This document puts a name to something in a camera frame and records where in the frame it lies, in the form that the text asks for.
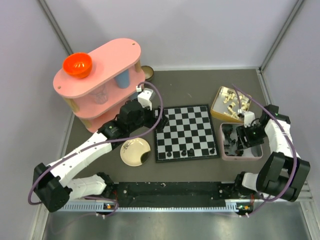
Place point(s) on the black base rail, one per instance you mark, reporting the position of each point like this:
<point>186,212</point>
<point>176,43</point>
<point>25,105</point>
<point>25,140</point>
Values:
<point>174,194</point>

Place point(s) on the cream plate with flower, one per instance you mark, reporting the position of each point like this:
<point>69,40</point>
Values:
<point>135,152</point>

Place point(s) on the pink tin box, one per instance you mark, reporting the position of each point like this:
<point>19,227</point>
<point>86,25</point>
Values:
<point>250,154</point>

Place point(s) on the pink wooden shelf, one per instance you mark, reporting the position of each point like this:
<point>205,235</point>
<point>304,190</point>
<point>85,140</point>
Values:
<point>109,60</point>

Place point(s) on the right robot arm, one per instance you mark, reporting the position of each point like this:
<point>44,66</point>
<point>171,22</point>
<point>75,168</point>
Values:
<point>284,173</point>

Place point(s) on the upper blue cup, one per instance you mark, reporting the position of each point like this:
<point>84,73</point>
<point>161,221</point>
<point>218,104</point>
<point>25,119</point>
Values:
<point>123,79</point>

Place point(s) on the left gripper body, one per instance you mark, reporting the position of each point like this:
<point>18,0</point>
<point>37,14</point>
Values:
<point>148,119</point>

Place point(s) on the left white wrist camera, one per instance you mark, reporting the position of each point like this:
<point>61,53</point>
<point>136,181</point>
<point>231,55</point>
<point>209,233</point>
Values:
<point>145,97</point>

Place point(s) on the orange bowl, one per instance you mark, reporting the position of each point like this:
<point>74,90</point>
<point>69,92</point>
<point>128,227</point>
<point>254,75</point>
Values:
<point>78,65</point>

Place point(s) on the black white chessboard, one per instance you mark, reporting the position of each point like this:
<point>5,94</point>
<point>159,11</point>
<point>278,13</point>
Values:
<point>190,127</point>

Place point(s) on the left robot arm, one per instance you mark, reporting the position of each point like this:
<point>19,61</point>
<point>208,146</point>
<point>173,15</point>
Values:
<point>55,184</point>

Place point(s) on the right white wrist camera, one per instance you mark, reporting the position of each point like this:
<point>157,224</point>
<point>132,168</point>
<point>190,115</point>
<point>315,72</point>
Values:
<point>248,117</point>

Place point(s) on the yellow tin box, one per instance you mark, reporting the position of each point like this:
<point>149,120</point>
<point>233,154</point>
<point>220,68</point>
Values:
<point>225,106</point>

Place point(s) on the clear drinking glass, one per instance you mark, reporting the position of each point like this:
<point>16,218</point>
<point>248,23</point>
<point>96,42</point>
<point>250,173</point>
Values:
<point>100,94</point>

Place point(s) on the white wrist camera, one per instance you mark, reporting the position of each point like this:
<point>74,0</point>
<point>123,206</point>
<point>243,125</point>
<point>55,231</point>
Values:
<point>248,117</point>
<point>145,97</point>

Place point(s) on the brown ceramic bowl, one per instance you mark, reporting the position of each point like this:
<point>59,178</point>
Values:
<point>148,72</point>

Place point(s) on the black chess pieces heap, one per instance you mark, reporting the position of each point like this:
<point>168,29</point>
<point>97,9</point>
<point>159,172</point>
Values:
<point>230,138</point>

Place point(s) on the white chess pieces heap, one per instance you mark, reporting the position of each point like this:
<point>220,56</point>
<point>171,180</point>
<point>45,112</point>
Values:
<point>233,103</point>

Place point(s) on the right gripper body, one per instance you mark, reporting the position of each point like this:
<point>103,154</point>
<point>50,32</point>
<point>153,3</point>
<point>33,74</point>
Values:
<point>253,134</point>

